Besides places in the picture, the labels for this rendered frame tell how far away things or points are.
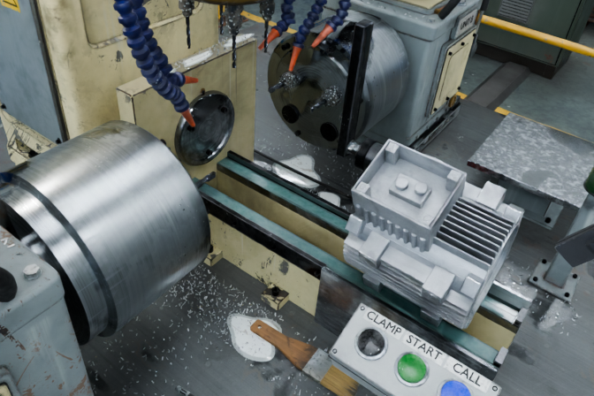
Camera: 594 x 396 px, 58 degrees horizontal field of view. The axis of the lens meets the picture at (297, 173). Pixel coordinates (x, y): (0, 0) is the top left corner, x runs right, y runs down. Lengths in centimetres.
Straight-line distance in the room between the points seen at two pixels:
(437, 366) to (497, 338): 33
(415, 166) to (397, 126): 51
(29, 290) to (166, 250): 19
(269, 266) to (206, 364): 20
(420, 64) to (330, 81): 24
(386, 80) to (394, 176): 34
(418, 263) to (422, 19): 59
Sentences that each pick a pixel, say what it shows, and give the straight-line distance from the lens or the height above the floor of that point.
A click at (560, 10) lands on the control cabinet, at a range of 385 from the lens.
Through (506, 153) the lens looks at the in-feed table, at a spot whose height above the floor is 92.
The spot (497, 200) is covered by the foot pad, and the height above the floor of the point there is 109.
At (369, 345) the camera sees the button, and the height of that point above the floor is 107.
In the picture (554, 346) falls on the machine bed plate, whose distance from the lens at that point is 107.
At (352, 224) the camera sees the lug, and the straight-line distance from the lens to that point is 78.
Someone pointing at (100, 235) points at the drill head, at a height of 113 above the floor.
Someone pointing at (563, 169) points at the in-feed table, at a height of 92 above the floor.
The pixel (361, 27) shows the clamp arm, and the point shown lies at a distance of 87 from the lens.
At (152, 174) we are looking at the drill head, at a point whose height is 114.
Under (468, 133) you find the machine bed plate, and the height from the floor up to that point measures 80.
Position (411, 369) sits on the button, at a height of 107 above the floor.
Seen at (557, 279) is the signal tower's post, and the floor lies 82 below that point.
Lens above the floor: 157
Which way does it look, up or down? 38 degrees down
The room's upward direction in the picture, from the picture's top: 5 degrees clockwise
